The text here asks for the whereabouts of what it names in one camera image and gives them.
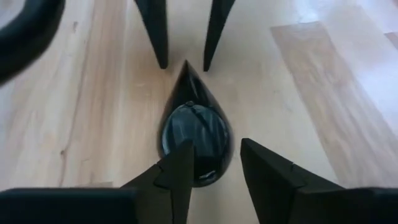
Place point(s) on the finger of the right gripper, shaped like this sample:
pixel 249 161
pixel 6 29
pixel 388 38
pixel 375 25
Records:
pixel 155 31
pixel 216 31

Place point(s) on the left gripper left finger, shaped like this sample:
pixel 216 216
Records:
pixel 149 202

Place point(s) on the black teardrop mini plate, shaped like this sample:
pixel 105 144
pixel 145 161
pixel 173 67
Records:
pixel 199 124

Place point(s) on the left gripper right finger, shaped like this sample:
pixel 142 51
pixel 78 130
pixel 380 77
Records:
pixel 295 202

